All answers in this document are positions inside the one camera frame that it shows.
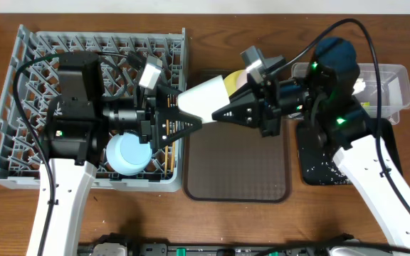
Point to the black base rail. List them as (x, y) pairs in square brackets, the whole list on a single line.
[(115, 244)]

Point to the pink plastic bowl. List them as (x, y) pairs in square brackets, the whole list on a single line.
[(241, 79)]

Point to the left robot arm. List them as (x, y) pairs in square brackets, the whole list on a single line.
[(78, 126)]

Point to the yellow plastic plate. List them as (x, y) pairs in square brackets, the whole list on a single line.
[(230, 82)]

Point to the green orange snack wrapper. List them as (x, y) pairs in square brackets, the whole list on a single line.
[(365, 104)]

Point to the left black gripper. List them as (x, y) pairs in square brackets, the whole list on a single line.
[(153, 119)]

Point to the white napkin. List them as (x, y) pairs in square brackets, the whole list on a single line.
[(359, 86)]

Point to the cream plastic cup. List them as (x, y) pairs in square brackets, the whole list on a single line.
[(204, 99)]

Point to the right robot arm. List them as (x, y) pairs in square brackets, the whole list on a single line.
[(343, 129)]

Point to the black plastic tray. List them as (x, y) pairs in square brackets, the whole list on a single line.
[(308, 147)]

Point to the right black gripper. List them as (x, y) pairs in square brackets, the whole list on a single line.
[(245, 109)]

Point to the rice food waste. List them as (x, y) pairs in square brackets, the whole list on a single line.
[(319, 172)]

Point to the clear plastic bin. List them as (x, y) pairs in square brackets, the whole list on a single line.
[(395, 90)]

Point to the dark brown serving tray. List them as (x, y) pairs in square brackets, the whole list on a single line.
[(232, 163)]

